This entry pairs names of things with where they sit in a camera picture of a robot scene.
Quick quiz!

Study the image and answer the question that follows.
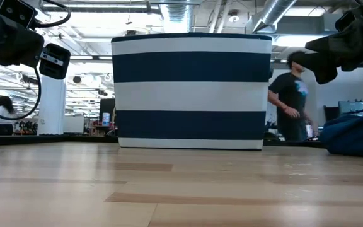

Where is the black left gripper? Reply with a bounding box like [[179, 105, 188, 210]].
[[0, 12, 72, 80]]

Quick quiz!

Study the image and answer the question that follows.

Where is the navy white striped fabric basket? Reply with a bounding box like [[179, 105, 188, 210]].
[[110, 32, 274, 151]]

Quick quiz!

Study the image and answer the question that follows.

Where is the person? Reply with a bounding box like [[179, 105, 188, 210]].
[[0, 95, 16, 136], [267, 50, 320, 142]]

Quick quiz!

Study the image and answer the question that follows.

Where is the white column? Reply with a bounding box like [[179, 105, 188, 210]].
[[37, 75, 67, 136]]

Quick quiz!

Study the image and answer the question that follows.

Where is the computer monitor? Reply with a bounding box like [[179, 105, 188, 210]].
[[338, 100, 363, 117]]

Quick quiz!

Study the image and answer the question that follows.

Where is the white board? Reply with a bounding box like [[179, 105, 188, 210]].
[[63, 115, 85, 134]]

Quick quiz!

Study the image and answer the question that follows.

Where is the black monitor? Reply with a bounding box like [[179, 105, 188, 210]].
[[98, 98, 117, 122]]

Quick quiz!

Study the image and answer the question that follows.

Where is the blue rolled cloth bundle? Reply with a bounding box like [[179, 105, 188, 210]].
[[319, 112, 363, 160]]

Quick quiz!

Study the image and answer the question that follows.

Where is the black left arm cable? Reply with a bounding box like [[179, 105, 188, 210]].
[[0, 66, 42, 121]]

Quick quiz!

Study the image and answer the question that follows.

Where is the black camera cable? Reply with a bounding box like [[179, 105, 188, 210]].
[[33, 0, 72, 28]]

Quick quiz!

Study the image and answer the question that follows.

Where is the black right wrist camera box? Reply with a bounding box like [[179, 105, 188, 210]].
[[335, 11, 359, 32]]

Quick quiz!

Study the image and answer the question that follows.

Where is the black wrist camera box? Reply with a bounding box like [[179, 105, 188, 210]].
[[335, 11, 359, 32], [0, 0, 38, 28]]

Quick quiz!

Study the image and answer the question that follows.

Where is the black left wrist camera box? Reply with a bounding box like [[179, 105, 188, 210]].
[[0, 0, 38, 28]]

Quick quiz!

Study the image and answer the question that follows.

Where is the silver ventilation duct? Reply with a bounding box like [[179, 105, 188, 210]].
[[252, 0, 297, 34], [161, 0, 195, 34]]

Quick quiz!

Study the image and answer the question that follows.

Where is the black aluminium table frame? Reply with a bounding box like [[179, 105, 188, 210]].
[[0, 134, 325, 148]]

